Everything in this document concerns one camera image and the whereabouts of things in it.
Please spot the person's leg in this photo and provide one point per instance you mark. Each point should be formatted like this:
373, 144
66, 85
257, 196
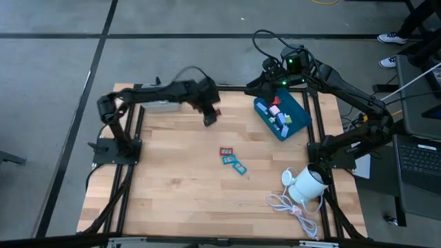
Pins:
418, 17

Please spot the small red plastic item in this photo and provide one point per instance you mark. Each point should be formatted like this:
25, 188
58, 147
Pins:
276, 101

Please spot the silver rectangular box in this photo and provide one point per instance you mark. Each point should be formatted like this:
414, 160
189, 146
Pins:
162, 107

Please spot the small red rectangular box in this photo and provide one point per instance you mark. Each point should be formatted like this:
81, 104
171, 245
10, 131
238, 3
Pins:
226, 151

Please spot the large lavender wall charger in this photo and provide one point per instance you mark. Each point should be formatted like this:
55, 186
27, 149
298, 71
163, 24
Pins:
281, 118

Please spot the grey side desk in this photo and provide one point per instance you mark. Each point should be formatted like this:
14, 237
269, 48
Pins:
417, 113

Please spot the white cylindrical holder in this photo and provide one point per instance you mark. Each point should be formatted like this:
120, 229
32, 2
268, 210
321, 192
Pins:
306, 187

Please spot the person's foot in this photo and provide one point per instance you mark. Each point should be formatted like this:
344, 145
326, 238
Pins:
387, 62
392, 38

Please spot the white paper sheet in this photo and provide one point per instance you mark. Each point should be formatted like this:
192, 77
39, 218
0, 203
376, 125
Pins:
363, 168

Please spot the white round charger puck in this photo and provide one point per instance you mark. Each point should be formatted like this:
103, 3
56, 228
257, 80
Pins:
287, 177

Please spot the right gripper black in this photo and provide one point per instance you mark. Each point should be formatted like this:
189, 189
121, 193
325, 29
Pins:
279, 79

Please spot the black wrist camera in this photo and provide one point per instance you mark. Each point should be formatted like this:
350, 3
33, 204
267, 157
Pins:
296, 60

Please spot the grey power strip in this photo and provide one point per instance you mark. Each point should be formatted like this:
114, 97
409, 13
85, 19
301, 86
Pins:
285, 131

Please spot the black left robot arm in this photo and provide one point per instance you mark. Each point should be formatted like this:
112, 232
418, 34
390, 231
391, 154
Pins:
155, 92

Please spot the blue plastic tray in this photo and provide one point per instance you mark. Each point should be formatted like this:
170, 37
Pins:
296, 113

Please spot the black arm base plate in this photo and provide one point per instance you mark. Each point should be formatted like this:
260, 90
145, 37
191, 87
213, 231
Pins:
103, 155
344, 162

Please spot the small blue rectangular box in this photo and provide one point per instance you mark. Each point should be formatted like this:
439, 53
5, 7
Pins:
240, 167

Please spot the black aluminium table frame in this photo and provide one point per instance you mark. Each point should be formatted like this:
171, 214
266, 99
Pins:
234, 88

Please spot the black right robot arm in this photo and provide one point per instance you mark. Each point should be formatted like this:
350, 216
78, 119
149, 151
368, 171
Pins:
344, 86

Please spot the small teal rectangular box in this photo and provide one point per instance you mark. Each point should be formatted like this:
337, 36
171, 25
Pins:
229, 159

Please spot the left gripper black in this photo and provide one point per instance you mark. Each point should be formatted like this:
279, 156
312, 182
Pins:
206, 93

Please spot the green wall charger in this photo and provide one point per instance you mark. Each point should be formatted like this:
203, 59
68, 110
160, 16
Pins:
288, 119

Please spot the black stand foot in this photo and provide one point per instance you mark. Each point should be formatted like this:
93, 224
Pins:
12, 157

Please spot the dark laptop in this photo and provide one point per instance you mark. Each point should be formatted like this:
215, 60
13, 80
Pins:
418, 162

